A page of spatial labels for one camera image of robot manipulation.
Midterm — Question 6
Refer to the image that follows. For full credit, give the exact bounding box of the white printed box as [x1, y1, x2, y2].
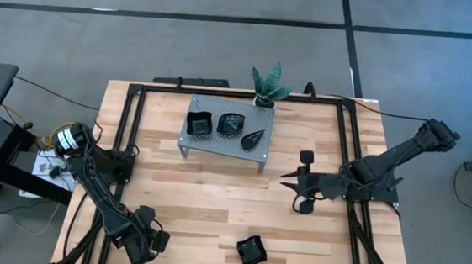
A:
[30, 145, 78, 193]

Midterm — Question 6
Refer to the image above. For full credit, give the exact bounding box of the black floor cable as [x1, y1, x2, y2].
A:
[11, 74, 103, 112]

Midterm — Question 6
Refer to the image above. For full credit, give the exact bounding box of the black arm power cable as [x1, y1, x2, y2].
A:
[325, 93, 432, 123]

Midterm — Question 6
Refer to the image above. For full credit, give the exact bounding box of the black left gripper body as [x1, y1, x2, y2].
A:
[131, 203, 174, 255]

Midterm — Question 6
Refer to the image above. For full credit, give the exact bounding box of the white plant pot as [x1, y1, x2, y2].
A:
[252, 95, 278, 111]

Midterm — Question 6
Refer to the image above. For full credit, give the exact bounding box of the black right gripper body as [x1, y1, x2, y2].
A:
[295, 150, 345, 219]

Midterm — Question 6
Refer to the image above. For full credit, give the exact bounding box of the black power strip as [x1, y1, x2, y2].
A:
[152, 73, 231, 90]

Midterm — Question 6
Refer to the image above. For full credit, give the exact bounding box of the green potted plant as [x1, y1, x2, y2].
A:
[249, 58, 296, 105]

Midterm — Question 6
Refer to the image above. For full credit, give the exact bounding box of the black teardrop mini plate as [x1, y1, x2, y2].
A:
[240, 127, 267, 153]

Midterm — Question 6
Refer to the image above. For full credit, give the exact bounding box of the black wavy square mini plate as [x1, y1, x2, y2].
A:
[234, 233, 270, 264]

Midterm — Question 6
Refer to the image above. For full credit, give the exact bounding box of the black eye-shaped mini plate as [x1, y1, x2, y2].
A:
[215, 111, 247, 140]

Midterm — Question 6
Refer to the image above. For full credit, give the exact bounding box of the grey perforated metal riser shelf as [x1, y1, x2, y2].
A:
[175, 92, 278, 174]

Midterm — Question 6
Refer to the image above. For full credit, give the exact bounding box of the black table frame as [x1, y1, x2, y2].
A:
[55, 75, 427, 264]

